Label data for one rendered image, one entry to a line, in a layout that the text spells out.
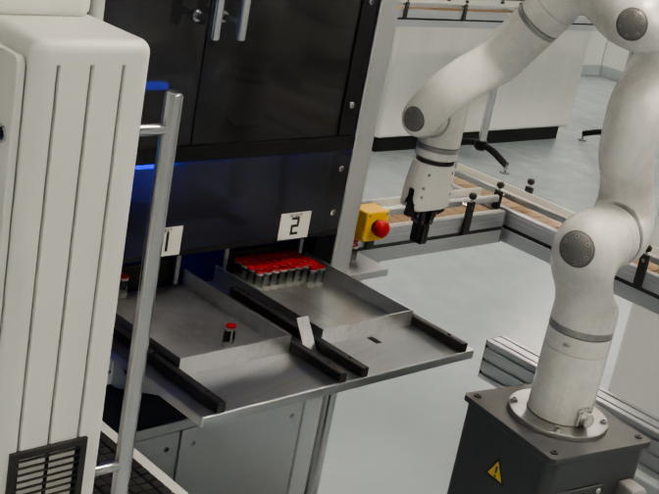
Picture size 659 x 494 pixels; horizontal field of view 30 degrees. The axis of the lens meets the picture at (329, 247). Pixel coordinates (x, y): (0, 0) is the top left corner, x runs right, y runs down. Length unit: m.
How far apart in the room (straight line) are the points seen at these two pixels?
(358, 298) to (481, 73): 0.64
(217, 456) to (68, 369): 1.15
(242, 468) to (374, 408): 1.42
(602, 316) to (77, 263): 1.04
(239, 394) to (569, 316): 0.61
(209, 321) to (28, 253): 0.93
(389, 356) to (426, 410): 1.85
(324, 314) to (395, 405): 1.73
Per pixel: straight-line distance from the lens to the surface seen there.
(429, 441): 4.06
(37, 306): 1.58
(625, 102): 2.17
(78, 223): 1.56
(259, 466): 2.87
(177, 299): 2.49
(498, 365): 3.47
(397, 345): 2.47
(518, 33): 2.25
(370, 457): 3.89
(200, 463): 2.73
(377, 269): 2.86
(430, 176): 2.37
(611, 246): 2.16
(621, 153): 2.18
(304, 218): 2.62
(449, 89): 2.25
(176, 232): 2.40
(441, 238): 3.17
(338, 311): 2.57
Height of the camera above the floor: 1.85
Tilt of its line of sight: 19 degrees down
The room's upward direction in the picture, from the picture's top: 11 degrees clockwise
